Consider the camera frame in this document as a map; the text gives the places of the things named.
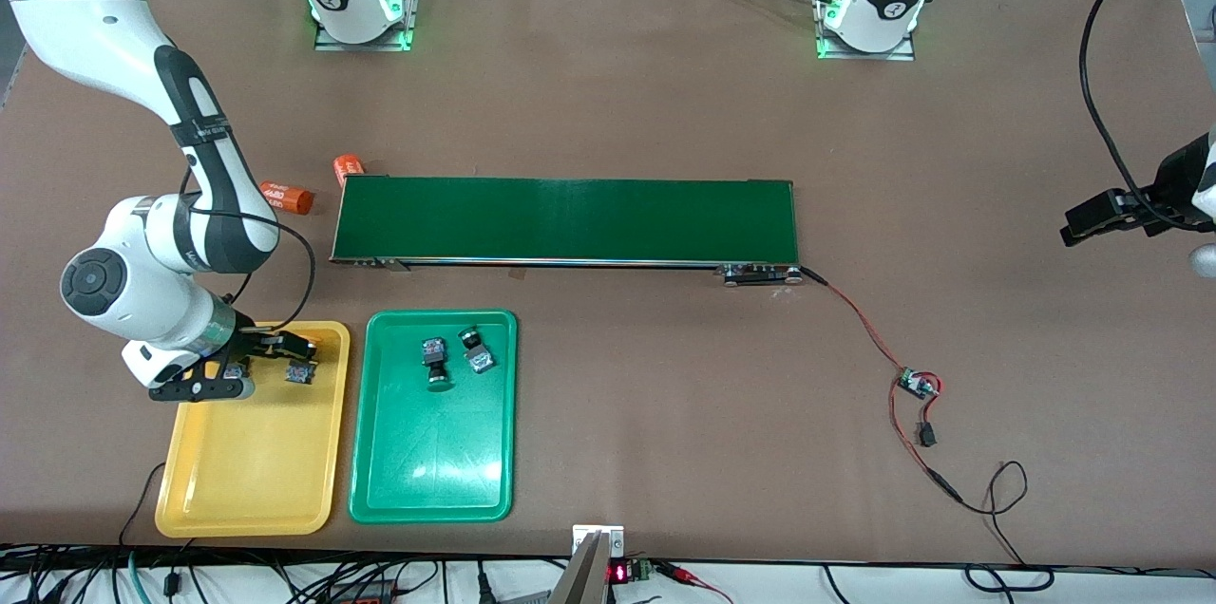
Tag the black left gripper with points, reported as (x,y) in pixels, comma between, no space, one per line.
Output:
(1175,180)

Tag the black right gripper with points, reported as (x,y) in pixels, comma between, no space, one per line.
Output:
(253,339)

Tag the yellow push button switch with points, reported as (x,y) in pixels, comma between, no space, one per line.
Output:
(235,369)
(300,374)

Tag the orange cylinder with white print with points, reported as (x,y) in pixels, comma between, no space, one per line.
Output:
(293,198)
(347,169)

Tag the green push button switch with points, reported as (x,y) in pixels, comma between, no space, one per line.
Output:
(437,362)
(478,350)

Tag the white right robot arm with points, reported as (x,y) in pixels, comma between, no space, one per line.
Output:
(142,300)

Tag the yellow plastic tray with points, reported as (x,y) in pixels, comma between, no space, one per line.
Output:
(252,452)

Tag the green plastic tray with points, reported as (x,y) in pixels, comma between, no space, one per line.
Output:
(432,452)

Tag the small green circuit board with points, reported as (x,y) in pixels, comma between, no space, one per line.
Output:
(917,384)

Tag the small black plug connector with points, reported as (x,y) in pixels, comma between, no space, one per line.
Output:
(926,436)

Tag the green conveyor belt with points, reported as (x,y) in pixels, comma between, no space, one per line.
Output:
(570,219)

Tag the red LED display module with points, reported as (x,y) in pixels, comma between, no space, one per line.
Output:
(622,573)

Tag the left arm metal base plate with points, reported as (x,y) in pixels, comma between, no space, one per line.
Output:
(864,55)

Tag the small metal bracket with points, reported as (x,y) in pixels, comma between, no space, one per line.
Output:
(597,535)

